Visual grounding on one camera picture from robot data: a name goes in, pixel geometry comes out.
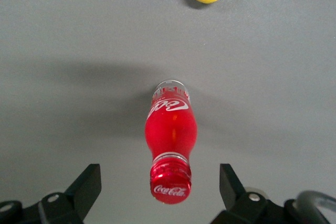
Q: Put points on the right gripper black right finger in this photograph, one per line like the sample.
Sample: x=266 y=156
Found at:
x=233 y=192

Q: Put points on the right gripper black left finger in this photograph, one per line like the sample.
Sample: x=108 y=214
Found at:
x=84 y=190

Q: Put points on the red coke bottle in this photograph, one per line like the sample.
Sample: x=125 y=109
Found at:
x=162 y=134

